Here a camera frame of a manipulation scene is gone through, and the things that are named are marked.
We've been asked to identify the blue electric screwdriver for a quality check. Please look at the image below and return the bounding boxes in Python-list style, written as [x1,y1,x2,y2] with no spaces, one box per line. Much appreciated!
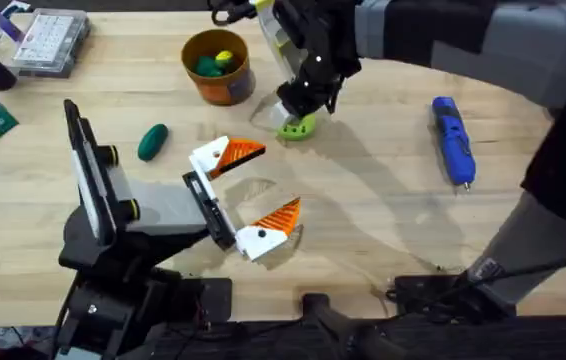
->
[430,95,478,193]

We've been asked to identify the green vegetable toy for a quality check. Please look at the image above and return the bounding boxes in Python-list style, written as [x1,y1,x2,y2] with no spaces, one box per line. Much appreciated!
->
[136,123,170,163]

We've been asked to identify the orange tub with toys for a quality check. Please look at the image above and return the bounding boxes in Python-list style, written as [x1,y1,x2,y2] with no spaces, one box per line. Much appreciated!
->
[180,28,257,107]

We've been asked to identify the green disc with holes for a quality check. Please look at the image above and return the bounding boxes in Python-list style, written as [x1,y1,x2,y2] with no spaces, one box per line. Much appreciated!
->
[276,113,317,142]

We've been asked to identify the right wrist upright pale plate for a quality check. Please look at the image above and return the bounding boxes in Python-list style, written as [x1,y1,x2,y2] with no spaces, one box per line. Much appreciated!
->
[254,0,310,84]

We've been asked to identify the left wrist upright black plate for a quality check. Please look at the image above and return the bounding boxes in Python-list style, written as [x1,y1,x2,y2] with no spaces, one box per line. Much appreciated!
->
[63,98,117,246]

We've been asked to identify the black rail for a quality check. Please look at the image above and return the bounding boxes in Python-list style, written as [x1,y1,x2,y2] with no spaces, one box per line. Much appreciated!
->
[0,292,566,360]

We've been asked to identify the clear plastic parts box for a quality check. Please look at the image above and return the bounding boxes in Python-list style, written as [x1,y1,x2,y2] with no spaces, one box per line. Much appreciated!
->
[11,6,92,80]

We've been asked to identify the black cable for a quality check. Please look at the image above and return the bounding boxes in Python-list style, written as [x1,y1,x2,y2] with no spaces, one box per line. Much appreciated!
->
[386,246,566,304]

